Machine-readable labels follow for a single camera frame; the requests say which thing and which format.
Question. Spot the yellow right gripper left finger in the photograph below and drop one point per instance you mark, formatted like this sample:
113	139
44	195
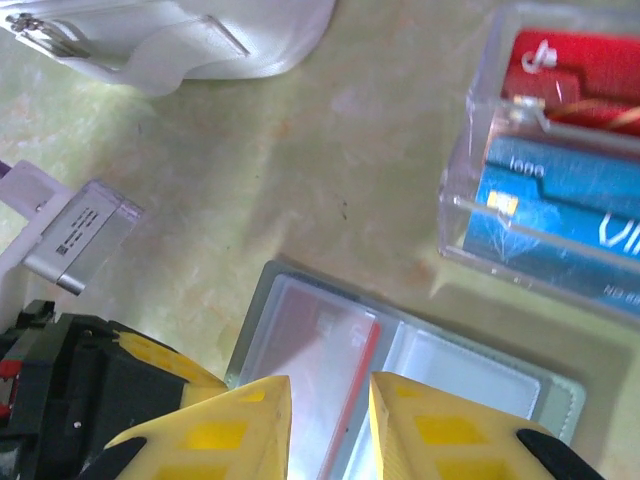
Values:
225	435

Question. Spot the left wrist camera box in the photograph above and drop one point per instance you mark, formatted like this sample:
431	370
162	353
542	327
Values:
85	235

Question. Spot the green leather card holder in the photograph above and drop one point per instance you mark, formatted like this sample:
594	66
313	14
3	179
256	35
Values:
562	405

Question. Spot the blue VIP credit card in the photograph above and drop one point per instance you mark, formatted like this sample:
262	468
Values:
550	225

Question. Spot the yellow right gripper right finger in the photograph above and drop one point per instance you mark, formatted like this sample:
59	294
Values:
450	435

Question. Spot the clear acrylic card box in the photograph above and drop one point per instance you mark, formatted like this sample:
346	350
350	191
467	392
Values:
482	65

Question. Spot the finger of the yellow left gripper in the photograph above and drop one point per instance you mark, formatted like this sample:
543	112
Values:
175	365

